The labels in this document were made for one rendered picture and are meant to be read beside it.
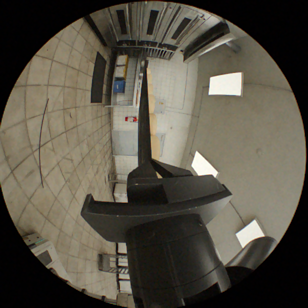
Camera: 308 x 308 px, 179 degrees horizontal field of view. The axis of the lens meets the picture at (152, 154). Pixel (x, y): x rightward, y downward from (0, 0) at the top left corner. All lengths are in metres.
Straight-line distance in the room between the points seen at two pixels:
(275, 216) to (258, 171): 0.93
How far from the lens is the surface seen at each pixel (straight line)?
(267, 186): 2.11
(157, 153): 0.16
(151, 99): 0.22
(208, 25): 1.95
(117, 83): 3.00
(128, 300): 0.87
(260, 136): 2.15
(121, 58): 3.28
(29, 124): 1.12
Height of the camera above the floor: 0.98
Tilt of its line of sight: 9 degrees up
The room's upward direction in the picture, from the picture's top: 92 degrees clockwise
